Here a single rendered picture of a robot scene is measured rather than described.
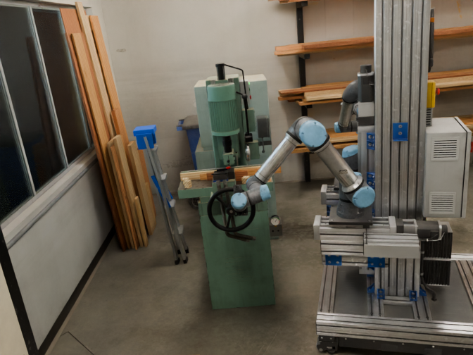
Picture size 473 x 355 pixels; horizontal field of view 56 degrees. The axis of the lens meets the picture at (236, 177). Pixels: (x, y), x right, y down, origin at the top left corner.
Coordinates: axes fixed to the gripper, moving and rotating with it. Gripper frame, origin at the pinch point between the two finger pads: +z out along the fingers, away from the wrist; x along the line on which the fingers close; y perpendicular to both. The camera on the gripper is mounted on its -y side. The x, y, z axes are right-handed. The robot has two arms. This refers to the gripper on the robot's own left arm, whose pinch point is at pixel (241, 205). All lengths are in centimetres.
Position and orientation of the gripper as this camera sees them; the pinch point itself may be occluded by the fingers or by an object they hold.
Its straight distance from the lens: 244.5
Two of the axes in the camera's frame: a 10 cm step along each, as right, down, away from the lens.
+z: 0.6, 1.9, 9.8
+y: 0.8, 9.8, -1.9
